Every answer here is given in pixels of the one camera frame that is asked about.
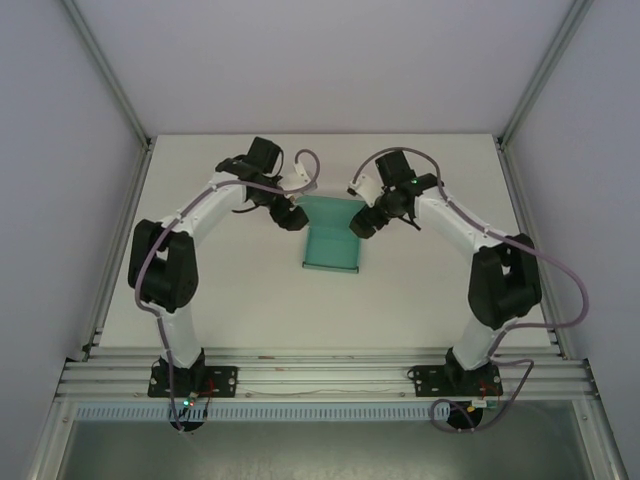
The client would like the teal green cloth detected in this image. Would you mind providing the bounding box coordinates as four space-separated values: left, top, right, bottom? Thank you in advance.
295 194 366 275

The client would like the aluminium right side rail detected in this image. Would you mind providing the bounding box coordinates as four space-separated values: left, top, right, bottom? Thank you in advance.
497 142 571 361

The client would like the aluminium left side rail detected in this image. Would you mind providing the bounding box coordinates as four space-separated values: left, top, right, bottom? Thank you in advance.
79 144 154 362

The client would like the aluminium left frame post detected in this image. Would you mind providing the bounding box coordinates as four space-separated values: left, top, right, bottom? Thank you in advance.
62 0 153 151

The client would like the aluminium frame post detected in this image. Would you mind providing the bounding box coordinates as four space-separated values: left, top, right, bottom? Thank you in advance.
62 0 153 151
496 0 596 151

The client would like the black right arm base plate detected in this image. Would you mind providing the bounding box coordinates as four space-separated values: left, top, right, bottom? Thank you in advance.
408 364 501 399

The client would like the aluminium mounting rail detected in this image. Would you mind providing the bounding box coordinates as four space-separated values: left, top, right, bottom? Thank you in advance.
54 349 600 401

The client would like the aluminium right frame post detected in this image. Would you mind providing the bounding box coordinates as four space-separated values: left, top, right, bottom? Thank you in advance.
496 0 596 151

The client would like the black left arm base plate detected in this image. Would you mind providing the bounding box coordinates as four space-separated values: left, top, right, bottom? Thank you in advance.
146 364 239 399

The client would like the slotted grey cable duct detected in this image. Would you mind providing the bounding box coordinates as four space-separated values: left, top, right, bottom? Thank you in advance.
73 403 451 422

